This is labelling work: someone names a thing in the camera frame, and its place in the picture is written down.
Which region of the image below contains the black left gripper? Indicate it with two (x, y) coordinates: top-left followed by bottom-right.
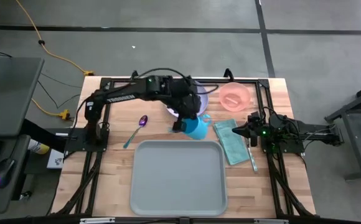
(172, 92), (203, 133)

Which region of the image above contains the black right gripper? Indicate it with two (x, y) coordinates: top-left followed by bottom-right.
(232, 111), (264, 147)

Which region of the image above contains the teal napkin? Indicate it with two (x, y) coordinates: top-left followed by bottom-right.
(212, 118), (251, 166)

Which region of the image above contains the blue plastic cup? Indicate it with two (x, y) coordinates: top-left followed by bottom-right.
(167, 114), (213, 141)

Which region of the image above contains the lavender plate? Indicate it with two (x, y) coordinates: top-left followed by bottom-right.
(164, 81), (209, 118)

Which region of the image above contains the purple spoon with teal handle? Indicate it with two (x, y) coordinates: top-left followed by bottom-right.
(123, 114), (149, 149)

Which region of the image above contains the grey plastic tray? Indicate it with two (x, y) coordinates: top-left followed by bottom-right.
(129, 139), (228, 217)

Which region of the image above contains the black side table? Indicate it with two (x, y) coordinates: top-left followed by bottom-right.
(324, 77), (361, 181)

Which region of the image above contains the white cardboard box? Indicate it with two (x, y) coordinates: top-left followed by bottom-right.
(46, 149), (65, 170)

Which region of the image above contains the person's shoe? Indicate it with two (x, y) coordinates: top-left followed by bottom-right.
(27, 139), (50, 156)

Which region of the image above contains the grey standing desk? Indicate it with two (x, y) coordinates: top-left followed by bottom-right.
(0, 57), (44, 215)

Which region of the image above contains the black computer mouse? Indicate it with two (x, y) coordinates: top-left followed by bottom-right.
(0, 157), (16, 189)

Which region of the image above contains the black aluminium table frame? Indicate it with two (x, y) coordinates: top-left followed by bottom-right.
(51, 68), (317, 224)

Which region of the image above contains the silver metal bracket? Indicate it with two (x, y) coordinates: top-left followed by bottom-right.
(80, 217), (116, 224)
(254, 218), (289, 224)

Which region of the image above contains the yellow extension cable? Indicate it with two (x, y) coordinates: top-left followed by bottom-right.
(15, 0), (95, 77)
(30, 98), (72, 121)

